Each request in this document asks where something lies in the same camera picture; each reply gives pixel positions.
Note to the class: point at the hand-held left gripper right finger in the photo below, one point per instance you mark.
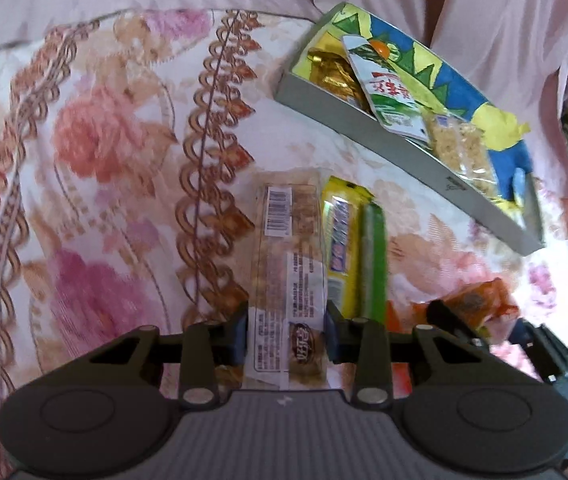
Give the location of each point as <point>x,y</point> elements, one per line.
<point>335,332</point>

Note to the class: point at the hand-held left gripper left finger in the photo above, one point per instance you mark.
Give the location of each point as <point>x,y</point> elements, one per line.
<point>240,337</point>

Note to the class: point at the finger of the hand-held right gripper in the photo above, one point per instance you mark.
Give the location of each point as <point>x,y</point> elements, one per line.
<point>456,322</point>

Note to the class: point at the orange snack packet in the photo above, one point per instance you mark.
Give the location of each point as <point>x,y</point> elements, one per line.
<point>473,305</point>

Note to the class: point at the clear packet of brown bars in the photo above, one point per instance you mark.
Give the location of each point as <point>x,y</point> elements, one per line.
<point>286,260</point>
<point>463,152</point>

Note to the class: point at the grey box with colourful lining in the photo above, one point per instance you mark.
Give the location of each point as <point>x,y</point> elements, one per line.
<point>413,160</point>

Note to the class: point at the white green snack pouch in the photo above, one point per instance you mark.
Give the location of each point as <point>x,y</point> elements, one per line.
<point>388,90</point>

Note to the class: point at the gold foil snack packet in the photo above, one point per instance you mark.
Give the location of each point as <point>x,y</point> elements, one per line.
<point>334,75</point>

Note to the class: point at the green stick packet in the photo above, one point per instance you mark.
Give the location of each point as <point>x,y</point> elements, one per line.
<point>373,260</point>

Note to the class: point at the yellow snack bar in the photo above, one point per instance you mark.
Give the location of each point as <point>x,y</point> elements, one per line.
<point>343,240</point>

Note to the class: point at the floral pink blanket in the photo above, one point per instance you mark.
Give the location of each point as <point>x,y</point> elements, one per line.
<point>89,185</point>

